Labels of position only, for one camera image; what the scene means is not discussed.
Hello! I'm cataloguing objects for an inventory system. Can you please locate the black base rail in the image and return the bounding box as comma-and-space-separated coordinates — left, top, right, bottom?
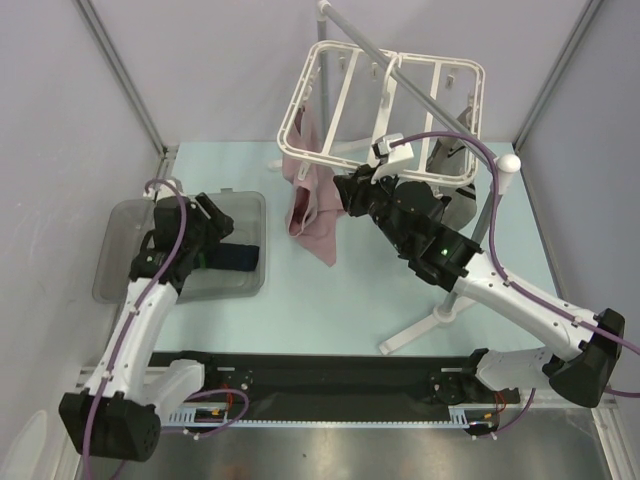
149, 351, 520, 423

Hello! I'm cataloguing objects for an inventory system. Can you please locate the grey striped sock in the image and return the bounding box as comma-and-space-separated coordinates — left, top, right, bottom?
426, 137, 466, 176
440, 183, 477, 231

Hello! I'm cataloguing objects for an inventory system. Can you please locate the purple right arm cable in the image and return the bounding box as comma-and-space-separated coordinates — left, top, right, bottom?
389, 130, 640, 436

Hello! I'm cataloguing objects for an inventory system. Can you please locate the grey metal clothes stand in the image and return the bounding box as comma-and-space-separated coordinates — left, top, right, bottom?
267, 0, 524, 354

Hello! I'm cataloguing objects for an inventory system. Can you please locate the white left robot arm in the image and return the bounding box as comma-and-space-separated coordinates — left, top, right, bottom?
59, 193, 234, 462

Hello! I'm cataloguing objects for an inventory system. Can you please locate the pink tank top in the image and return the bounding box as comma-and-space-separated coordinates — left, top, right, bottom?
281, 102, 346, 266

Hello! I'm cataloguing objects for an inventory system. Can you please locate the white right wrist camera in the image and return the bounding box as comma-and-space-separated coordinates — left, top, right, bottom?
371, 133, 414, 184

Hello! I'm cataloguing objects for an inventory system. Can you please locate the white clip drying hanger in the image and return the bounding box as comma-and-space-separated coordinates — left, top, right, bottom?
276, 40, 486, 174

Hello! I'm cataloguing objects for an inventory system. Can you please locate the grey plastic bin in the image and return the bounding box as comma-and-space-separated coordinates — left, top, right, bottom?
92, 189, 266, 304

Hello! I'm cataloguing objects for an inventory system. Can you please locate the navy green striped sock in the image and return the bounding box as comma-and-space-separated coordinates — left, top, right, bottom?
194, 243, 260, 272

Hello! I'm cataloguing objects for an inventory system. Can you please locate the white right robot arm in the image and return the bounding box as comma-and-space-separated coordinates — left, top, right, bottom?
333, 165, 625, 408

